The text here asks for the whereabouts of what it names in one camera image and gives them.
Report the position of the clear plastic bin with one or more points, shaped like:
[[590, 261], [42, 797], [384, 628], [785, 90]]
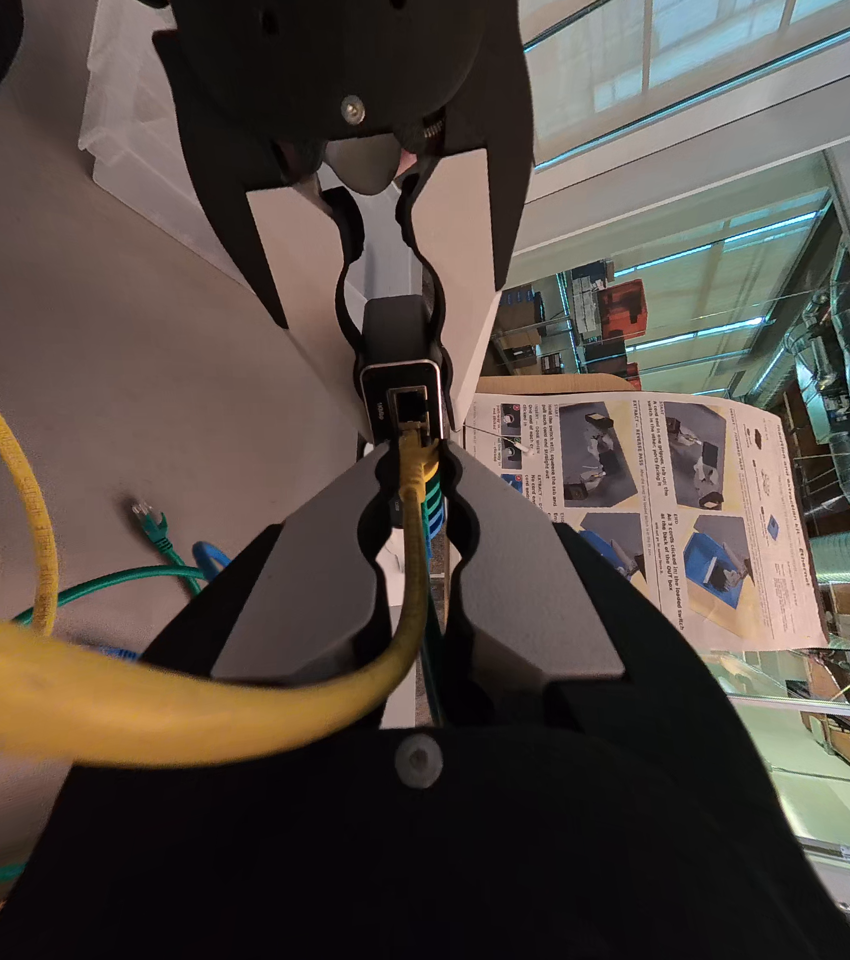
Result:
[[124, 150]]

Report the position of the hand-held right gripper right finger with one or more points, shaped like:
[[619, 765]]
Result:
[[537, 600]]

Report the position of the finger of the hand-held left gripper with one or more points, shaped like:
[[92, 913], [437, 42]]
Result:
[[462, 247], [290, 255]]

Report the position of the black ethernet switch box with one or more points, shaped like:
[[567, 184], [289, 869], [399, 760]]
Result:
[[402, 367]]

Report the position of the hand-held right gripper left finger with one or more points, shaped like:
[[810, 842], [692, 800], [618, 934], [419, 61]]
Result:
[[297, 600]]

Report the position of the printed instruction sheet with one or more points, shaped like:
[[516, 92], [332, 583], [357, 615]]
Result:
[[695, 525]]

